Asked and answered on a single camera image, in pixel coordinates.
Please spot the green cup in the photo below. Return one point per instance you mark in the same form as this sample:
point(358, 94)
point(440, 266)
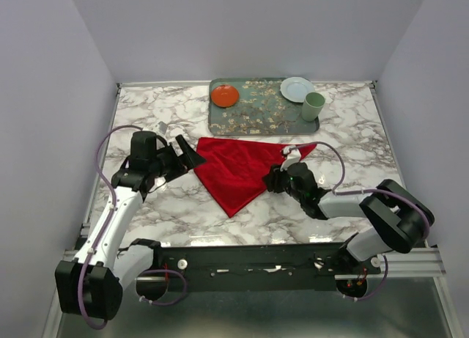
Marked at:
point(312, 106)

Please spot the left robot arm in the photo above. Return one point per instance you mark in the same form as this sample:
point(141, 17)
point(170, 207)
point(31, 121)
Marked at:
point(93, 282)

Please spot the red cloth napkin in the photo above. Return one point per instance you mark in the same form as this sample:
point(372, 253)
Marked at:
point(234, 168)

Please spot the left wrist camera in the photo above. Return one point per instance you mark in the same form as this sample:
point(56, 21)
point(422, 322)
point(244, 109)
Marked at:
point(161, 128)

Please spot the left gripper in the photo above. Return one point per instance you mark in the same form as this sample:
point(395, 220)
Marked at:
point(191, 157)

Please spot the floral teal serving tray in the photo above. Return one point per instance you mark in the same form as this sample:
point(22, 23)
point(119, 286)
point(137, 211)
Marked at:
point(261, 110)

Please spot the light blue plate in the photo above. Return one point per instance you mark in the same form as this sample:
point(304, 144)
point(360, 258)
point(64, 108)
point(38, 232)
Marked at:
point(295, 89)

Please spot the aluminium frame rail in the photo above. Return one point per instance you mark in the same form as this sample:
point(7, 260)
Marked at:
point(421, 262)

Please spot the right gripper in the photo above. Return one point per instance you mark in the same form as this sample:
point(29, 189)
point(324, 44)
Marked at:
point(272, 177)

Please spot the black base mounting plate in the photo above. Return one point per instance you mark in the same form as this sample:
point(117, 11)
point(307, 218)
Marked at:
point(202, 281)

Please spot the orange saucer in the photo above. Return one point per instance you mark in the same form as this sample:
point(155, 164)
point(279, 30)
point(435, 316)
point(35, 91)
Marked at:
point(224, 96)

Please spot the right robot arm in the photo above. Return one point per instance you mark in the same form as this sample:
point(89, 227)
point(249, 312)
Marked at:
point(399, 221)

